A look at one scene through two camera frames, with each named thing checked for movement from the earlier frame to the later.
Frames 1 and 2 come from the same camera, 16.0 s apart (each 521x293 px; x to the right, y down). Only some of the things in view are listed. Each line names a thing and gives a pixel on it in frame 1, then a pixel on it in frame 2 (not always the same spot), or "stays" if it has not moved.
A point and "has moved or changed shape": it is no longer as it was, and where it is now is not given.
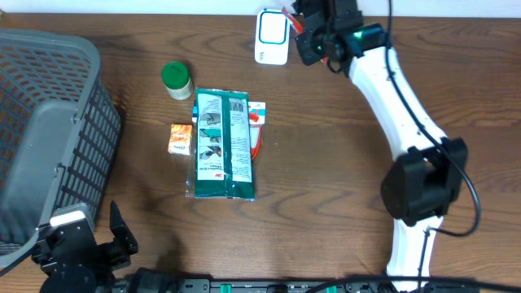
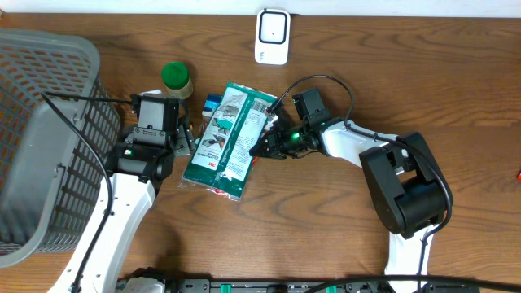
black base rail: (285, 286) stays
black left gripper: (87, 247) -> (181, 138)
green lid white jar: (177, 80) stays
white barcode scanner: (272, 41) stays
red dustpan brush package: (257, 115) -> (212, 102)
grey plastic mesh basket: (60, 124) stays
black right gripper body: (311, 35) -> (276, 140)
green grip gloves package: (222, 166) has moved or changed shape
